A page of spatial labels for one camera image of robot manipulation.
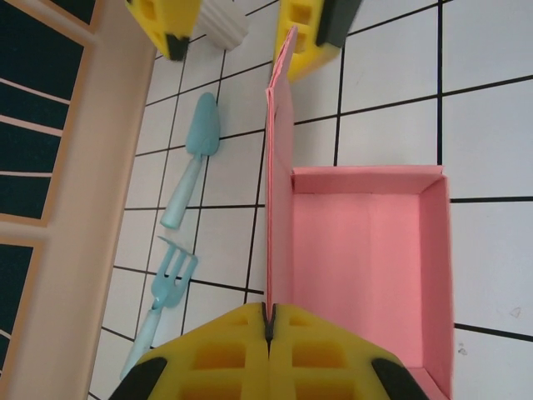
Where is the white ribbed vase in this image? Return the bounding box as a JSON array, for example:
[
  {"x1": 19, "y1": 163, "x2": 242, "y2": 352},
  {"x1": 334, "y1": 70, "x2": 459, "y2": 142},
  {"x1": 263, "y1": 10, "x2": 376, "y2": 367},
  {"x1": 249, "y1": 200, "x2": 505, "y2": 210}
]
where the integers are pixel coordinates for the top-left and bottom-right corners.
[{"x1": 194, "y1": 0, "x2": 251, "y2": 53}]

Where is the light blue toy shovel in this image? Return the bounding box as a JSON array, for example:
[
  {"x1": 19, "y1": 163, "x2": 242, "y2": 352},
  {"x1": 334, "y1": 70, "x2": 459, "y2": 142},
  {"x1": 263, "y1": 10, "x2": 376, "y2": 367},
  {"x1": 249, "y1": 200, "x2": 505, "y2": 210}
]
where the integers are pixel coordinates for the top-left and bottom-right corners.
[{"x1": 159, "y1": 92, "x2": 221, "y2": 230}]

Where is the pink paper box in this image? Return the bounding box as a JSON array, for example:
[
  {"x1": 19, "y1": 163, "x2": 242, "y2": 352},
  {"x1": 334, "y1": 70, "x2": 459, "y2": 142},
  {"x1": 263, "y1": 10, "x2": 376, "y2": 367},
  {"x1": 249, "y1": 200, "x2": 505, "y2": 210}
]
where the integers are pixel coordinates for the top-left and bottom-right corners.
[{"x1": 265, "y1": 24, "x2": 456, "y2": 400}]

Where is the light blue toy rake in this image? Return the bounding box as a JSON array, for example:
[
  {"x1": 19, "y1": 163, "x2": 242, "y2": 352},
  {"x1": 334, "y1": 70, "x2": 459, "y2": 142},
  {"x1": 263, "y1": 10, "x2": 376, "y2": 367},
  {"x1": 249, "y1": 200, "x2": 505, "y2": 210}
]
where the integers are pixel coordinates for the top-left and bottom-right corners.
[{"x1": 119, "y1": 236, "x2": 199, "y2": 381}]

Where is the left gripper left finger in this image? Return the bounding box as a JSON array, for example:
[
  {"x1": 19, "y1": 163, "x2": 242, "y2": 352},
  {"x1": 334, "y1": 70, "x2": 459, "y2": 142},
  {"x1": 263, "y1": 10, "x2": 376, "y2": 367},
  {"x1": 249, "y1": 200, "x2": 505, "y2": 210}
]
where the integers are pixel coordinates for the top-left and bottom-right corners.
[{"x1": 107, "y1": 302, "x2": 270, "y2": 400}]

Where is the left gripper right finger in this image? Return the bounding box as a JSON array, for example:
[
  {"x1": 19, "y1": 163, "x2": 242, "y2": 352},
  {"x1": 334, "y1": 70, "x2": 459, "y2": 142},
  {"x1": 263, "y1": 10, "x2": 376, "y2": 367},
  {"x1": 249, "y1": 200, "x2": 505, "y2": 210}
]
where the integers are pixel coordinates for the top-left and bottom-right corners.
[{"x1": 268, "y1": 302, "x2": 431, "y2": 400}]

